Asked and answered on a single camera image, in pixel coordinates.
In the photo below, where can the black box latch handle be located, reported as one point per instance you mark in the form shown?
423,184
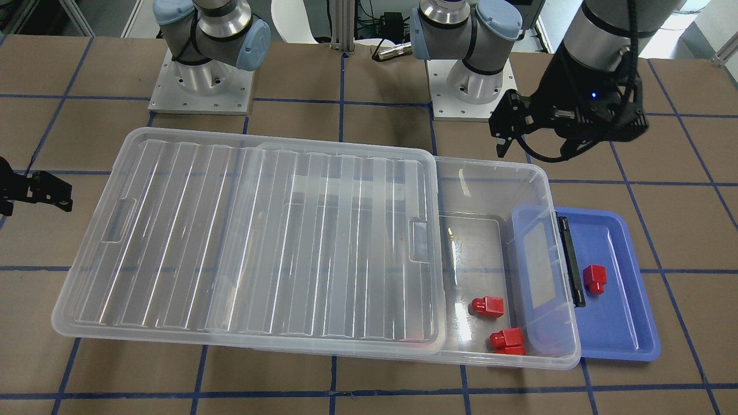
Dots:
576,285

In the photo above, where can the clear plastic box lid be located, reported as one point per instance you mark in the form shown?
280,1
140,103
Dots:
163,247

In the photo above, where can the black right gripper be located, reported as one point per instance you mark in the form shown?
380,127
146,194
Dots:
36,188

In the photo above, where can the clear plastic storage box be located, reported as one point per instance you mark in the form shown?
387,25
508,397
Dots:
507,259

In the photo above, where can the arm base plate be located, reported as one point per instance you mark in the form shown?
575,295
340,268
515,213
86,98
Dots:
458,94
213,88

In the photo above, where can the blue plastic tray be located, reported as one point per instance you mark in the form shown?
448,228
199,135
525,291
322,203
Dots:
617,324

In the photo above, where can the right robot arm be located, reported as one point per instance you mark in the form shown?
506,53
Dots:
210,42

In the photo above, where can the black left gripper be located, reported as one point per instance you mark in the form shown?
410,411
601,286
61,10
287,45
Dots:
554,82

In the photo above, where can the aluminium frame post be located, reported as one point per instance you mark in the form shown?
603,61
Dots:
342,25

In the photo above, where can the red block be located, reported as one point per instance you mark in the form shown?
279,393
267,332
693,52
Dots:
508,341
595,279
488,306

